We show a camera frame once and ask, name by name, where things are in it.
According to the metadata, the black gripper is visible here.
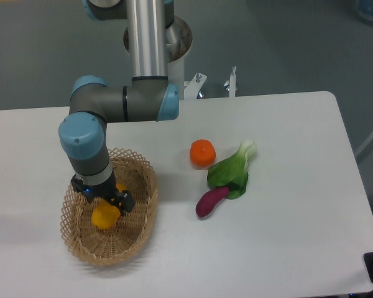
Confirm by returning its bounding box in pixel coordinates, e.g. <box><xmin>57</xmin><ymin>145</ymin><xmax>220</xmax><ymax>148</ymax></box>
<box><xmin>70</xmin><ymin>173</ymin><xmax>136</xmax><ymax>216</ymax></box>

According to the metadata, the yellow mango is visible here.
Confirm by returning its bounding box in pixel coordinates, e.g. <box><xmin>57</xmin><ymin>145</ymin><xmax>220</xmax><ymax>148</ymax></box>
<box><xmin>91</xmin><ymin>199</ymin><xmax>121</xmax><ymax>230</ymax></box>

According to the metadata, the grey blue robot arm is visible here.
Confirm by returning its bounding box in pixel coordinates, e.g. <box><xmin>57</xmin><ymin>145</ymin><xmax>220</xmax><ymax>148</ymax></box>
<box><xmin>58</xmin><ymin>1</ymin><xmax>179</xmax><ymax>214</ymax></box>

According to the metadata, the woven wicker basket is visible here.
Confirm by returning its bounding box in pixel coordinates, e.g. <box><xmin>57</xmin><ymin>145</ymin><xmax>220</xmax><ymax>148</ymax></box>
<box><xmin>60</xmin><ymin>148</ymin><xmax>158</xmax><ymax>266</ymax></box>

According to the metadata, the purple sweet potato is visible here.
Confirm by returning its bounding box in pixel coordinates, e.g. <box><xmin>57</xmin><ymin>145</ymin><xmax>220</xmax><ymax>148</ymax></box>
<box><xmin>195</xmin><ymin>186</ymin><xmax>229</xmax><ymax>218</ymax></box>

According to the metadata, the orange tangerine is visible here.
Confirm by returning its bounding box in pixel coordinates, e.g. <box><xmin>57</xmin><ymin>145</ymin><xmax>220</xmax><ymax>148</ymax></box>
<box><xmin>189</xmin><ymin>139</ymin><xmax>216</xmax><ymax>167</ymax></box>

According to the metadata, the green bok choy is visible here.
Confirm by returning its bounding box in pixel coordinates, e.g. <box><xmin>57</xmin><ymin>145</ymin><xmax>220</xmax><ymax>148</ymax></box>
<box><xmin>207</xmin><ymin>140</ymin><xmax>257</xmax><ymax>200</ymax></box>

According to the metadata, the blue object top right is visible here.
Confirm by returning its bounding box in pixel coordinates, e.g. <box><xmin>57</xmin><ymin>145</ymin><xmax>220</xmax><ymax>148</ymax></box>
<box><xmin>355</xmin><ymin>0</ymin><xmax>373</xmax><ymax>26</ymax></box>

